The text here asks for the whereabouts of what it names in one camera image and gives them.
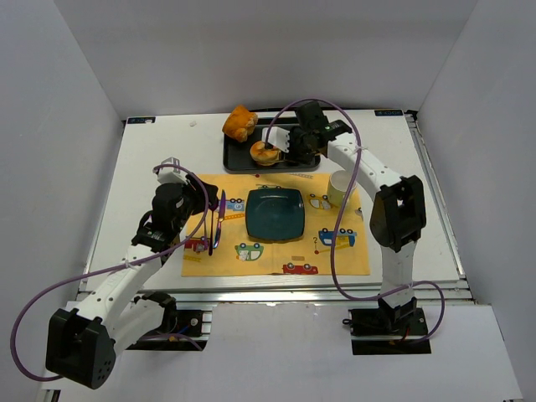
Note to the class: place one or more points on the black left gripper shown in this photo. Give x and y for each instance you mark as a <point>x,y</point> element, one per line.
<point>209,203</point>

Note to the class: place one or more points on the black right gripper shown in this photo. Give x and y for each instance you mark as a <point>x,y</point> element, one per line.
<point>291,150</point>

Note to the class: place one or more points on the orange glazed donut bread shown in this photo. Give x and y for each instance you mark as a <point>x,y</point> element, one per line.
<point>264,156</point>

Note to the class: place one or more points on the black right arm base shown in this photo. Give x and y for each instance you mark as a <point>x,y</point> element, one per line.
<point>371,337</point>

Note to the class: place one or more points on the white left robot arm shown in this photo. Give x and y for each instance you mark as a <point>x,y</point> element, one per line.
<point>84,342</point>

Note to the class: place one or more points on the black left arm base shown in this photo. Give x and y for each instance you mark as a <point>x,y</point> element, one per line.
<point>182,330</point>

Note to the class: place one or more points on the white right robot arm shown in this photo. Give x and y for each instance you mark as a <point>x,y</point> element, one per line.
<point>398,213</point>

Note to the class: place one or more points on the large orange bread loaf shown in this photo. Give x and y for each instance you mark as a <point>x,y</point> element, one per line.
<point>240,124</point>

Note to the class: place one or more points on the purple iridescent spoon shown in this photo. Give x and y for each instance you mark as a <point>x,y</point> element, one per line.
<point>214,229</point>

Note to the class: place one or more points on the iridescent table knife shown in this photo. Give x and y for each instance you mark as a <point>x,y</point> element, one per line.
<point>221,211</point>

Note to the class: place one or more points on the black baking tray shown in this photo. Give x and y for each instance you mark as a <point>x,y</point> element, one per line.
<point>237,159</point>

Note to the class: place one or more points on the pale green mug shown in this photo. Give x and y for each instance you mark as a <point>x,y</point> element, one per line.
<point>339,185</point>

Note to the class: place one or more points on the yellow cartoon car placemat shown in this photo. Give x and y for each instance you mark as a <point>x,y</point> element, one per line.
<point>323,238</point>

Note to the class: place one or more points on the dark teal square plate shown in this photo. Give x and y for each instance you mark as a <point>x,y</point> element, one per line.
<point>275,214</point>

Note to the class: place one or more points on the right blue table label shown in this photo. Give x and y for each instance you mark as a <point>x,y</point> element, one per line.
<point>389,112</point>

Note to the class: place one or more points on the blue table label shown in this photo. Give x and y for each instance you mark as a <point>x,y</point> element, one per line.
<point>389,112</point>
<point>141,120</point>

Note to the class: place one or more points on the left blue table label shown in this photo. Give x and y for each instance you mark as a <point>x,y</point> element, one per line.
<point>141,120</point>

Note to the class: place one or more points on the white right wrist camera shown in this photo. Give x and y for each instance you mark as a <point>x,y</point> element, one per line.
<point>277,137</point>

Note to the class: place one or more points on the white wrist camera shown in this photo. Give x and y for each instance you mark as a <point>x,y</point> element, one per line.
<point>277,137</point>
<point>168,169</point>

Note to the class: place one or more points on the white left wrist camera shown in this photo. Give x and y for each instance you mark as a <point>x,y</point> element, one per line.
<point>168,169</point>

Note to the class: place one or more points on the aluminium table frame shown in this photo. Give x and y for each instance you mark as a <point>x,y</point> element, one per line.
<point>197,142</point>

